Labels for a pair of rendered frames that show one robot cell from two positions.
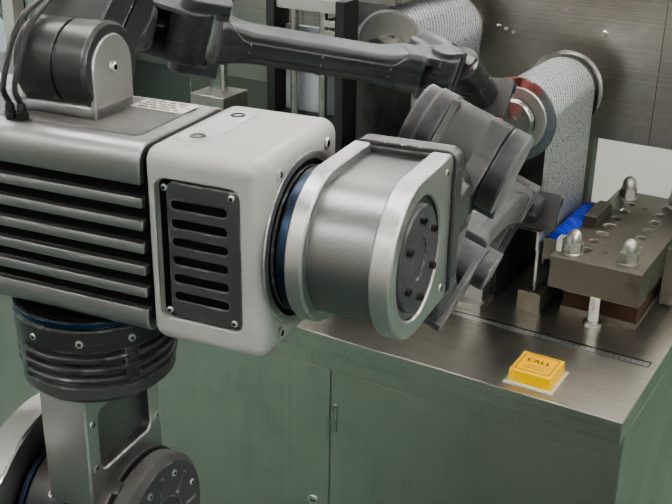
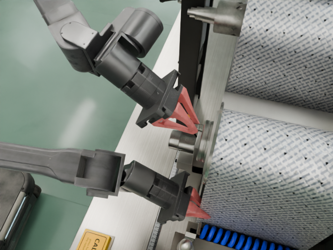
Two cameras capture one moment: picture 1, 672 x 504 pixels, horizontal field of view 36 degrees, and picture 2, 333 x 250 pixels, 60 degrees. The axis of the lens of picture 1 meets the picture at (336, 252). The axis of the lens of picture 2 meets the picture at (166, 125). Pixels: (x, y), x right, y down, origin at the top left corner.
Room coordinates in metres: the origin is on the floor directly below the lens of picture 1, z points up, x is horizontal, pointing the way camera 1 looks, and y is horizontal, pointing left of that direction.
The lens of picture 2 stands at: (1.59, -0.56, 1.67)
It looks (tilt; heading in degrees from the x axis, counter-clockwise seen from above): 53 degrees down; 76
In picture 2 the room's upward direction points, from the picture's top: straight up
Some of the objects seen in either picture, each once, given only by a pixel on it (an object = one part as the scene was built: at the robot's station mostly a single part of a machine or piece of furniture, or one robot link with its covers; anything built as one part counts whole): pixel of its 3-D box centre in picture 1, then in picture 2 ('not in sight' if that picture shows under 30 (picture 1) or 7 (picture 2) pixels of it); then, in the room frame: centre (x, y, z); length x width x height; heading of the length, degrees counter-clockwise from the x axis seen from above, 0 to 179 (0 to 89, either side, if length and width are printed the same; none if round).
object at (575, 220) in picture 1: (571, 226); (249, 244); (1.81, -0.44, 1.03); 0.21 x 0.04 x 0.03; 150
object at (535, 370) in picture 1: (536, 370); (92, 247); (1.46, -0.33, 0.91); 0.07 x 0.07 x 0.02; 60
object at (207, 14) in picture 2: not in sight; (201, 14); (1.80, -0.05, 1.33); 0.06 x 0.03 x 0.03; 150
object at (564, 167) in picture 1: (563, 183); (258, 222); (1.82, -0.42, 1.11); 0.23 x 0.01 x 0.18; 150
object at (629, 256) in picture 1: (629, 251); not in sight; (1.63, -0.50, 1.05); 0.04 x 0.04 x 0.04
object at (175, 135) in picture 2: not in sight; (175, 140); (1.70, -0.24, 1.18); 0.04 x 0.02 x 0.04; 60
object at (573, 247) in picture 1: (574, 241); (186, 246); (1.67, -0.42, 1.05); 0.04 x 0.04 x 0.04
